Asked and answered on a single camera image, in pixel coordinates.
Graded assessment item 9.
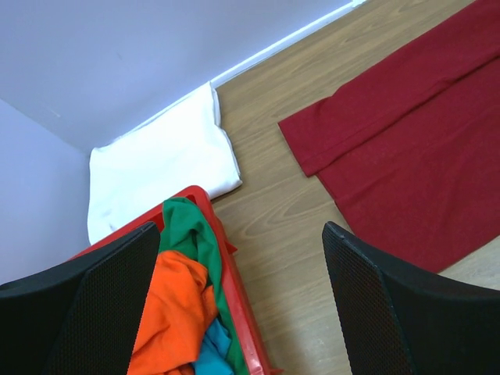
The green t shirt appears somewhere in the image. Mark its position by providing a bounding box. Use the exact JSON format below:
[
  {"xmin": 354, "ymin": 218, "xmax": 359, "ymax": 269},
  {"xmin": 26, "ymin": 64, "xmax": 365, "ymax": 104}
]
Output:
[{"xmin": 159, "ymin": 198, "xmax": 248, "ymax": 374}]

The red plastic bin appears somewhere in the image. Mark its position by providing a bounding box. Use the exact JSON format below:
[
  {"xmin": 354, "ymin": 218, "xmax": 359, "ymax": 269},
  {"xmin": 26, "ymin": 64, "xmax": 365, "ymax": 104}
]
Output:
[{"xmin": 79, "ymin": 185, "xmax": 283, "ymax": 374}]

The dark red t shirt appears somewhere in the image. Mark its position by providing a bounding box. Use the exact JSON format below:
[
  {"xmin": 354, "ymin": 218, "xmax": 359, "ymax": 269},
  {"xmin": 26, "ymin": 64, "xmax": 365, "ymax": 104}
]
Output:
[{"xmin": 279, "ymin": 1, "xmax": 499, "ymax": 272}]

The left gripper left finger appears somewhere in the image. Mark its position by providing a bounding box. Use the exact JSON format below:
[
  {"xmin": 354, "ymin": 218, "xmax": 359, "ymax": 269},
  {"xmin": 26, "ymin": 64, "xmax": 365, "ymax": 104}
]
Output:
[{"xmin": 1, "ymin": 222, "xmax": 160, "ymax": 374}]

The folded white t shirt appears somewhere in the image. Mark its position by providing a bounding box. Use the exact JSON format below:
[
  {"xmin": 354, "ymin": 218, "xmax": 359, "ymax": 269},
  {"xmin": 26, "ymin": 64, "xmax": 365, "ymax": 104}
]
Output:
[{"xmin": 87, "ymin": 83, "xmax": 242, "ymax": 244}]

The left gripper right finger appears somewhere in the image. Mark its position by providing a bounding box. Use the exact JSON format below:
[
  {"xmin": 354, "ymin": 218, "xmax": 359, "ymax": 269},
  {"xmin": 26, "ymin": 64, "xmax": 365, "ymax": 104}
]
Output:
[{"xmin": 322, "ymin": 222, "xmax": 499, "ymax": 374}]

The teal t shirt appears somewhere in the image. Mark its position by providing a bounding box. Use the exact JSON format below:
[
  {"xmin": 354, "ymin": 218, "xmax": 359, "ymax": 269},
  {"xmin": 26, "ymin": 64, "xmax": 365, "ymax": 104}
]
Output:
[{"xmin": 192, "ymin": 318, "xmax": 234, "ymax": 375}]

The orange t shirt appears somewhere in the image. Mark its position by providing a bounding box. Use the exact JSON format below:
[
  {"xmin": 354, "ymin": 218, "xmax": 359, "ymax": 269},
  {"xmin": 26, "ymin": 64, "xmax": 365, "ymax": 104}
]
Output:
[{"xmin": 128, "ymin": 251, "xmax": 218, "ymax": 374}]

